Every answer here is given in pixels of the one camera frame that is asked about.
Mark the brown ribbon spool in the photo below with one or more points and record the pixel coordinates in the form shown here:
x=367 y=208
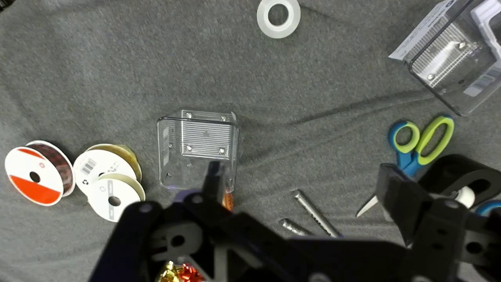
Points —
x=32 y=180

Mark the blue and green scissors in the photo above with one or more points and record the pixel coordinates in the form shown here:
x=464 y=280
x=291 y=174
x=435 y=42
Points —
x=410 y=156

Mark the small wooden block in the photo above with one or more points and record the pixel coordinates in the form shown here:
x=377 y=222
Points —
x=228 y=200

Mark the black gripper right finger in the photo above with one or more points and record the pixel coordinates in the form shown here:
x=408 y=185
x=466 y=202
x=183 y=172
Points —
x=413 y=208

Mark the long metal rod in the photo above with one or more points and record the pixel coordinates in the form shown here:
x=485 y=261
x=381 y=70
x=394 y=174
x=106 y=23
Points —
x=316 y=211

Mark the large clear plastic container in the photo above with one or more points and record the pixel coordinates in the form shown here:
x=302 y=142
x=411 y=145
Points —
x=452 y=56

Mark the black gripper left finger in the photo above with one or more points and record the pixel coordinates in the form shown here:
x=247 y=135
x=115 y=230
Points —
x=178 y=229

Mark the gold ribbon spool with barcode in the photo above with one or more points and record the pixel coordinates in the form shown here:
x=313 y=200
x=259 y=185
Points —
x=100 y=164

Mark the grey fabric table cloth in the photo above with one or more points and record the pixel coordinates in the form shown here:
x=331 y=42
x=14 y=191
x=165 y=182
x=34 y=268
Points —
x=104 y=78

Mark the red gold shiny gift bow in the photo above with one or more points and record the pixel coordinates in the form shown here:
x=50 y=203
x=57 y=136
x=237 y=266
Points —
x=181 y=272

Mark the white tape roll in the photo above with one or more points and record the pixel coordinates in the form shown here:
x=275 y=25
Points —
x=267 y=20

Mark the short metal rod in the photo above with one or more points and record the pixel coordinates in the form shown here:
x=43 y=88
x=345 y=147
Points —
x=292 y=227

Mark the small clear plastic container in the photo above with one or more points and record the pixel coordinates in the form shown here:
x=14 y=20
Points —
x=201 y=149

